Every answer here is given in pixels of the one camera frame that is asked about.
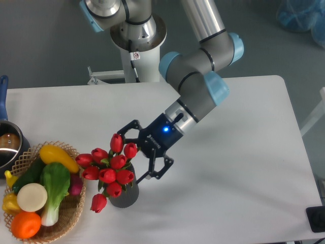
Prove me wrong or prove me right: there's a yellow bell pepper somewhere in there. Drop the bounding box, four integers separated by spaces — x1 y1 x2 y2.
2 193 21 216

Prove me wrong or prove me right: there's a blue handled saucepan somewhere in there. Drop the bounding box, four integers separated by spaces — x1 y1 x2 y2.
1 75 30 179

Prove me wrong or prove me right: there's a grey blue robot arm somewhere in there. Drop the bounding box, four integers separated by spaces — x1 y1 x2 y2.
80 1 244 179

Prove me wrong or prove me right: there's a woven wicker basket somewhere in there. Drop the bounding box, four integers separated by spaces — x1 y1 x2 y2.
11 141 86 243

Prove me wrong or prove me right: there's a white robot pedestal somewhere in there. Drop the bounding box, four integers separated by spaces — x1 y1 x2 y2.
87 14 168 85

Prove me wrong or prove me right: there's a yellow squash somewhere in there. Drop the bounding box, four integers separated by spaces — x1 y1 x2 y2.
39 144 79 174

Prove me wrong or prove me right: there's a yellow banana tip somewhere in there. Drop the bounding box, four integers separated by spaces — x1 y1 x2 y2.
4 170 18 189

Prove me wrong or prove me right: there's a blue plastic bag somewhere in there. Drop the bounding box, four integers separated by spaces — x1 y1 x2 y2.
276 1 324 48

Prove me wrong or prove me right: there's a black device at edge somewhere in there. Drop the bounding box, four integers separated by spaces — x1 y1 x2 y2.
306 206 325 233

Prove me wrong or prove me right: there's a green cucumber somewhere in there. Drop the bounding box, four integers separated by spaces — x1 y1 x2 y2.
12 158 46 195

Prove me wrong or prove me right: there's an orange fruit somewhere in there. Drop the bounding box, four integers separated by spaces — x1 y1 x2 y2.
11 211 41 239

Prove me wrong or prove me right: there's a white frame at right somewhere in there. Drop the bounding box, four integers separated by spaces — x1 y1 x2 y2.
300 87 324 137

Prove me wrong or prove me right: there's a red tulip bouquet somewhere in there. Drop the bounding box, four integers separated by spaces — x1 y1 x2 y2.
76 134 138 213

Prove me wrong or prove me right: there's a green bok choy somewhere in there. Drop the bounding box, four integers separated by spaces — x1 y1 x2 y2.
40 162 70 227

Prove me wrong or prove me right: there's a dark grey ribbed vase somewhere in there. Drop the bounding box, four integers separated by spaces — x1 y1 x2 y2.
109 164 139 208

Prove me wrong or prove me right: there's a black pedestal cable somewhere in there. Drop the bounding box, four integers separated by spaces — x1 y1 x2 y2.
127 39 141 83

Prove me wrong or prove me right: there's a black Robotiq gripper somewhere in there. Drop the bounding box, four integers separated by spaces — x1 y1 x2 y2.
116 112 185 185

